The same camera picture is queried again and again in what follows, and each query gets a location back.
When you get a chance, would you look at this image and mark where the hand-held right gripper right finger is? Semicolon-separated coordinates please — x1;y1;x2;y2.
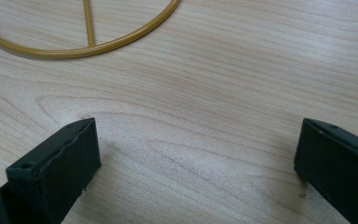
294;118;358;224

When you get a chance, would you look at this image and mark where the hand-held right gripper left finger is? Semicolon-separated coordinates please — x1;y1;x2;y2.
0;117;103;224

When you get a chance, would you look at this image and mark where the yellow ring hoop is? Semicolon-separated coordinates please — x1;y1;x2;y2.
0;0;182;61

